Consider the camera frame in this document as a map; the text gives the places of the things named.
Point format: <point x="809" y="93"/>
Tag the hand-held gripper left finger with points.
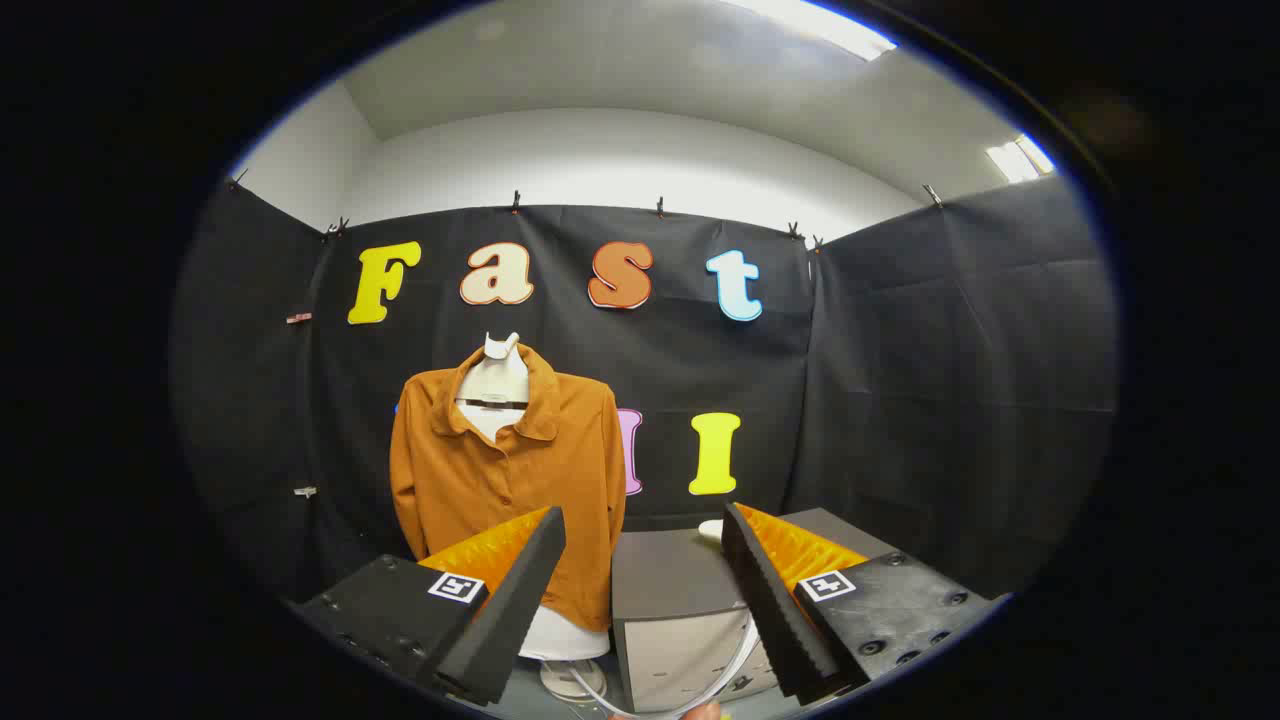
<point x="510" y="600"/>

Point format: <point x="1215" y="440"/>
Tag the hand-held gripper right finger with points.
<point x="770" y="600"/>

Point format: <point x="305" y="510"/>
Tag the orange-brown button shirt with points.
<point x="470" y="480"/>

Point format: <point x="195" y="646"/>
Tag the grey cabinet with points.
<point x="670" y="580"/>

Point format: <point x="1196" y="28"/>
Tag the round white mannequin base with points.
<point x="572" y="682"/>

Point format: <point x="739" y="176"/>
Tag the white mannequin torso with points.
<point x="492" y="385"/>

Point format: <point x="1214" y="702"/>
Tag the black backdrop cloth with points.
<point x="900" y="380"/>

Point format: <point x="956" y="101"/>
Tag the square ceiling light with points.
<point x="1020" y="158"/>

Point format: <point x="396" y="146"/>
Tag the long ceiling light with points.
<point x="820" y="27"/>

